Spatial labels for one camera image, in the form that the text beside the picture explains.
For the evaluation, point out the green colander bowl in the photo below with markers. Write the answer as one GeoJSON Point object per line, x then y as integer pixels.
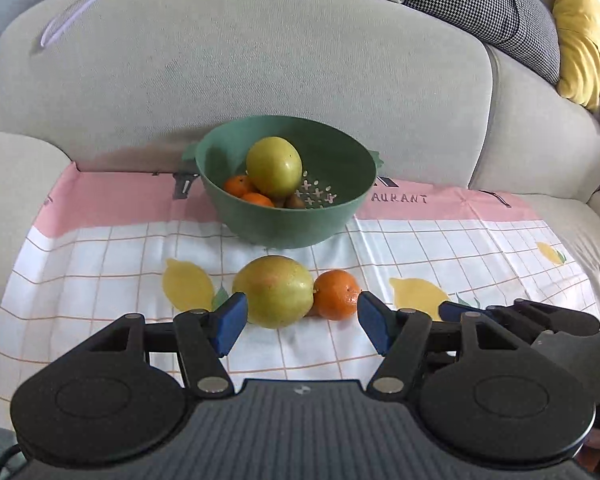
{"type": "Point", "coordinates": [290, 230]}

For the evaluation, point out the houndstooth cushion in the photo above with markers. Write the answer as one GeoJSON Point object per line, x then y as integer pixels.
{"type": "Point", "coordinates": [485, 5]}

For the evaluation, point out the brown kiwi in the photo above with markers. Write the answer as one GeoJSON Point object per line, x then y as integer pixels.
{"type": "Point", "coordinates": [295, 201]}

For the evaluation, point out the green apple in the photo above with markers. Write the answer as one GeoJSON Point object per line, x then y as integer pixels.
{"type": "Point", "coordinates": [274, 166]}
{"type": "Point", "coordinates": [274, 292]}

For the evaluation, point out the beige sofa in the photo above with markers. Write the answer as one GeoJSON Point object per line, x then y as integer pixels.
{"type": "Point", "coordinates": [280, 60]}

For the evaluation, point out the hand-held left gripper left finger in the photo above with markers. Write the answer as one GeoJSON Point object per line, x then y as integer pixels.
{"type": "Point", "coordinates": [229, 324]}

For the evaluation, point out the lemon print checked cloth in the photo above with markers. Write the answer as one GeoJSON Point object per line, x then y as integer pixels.
{"type": "Point", "coordinates": [105, 260]}

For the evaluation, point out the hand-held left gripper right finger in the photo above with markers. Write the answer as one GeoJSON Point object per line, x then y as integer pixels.
{"type": "Point", "coordinates": [375, 324]}

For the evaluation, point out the yellow cushion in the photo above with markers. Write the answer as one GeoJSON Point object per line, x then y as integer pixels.
{"type": "Point", "coordinates": [582, 40]}

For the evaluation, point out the orange tangerine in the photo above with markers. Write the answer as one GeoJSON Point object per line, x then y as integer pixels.
{"type": "Point", "coordinates": [336, 295]}
{"type": "Point", "coordinates": [236, 186]}
{"type": "Point", "coordinates": [258, 200]}

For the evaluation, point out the lavender ribbon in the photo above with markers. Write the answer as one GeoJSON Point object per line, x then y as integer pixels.
{"type": "Point", "coordinates": [65, 20]}

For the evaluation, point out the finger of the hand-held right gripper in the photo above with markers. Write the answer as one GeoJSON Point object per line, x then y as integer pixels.
{"type": "Point", "coordinates": [450, 311]}
{"type": "Point", "coordinates": [555, 319]}

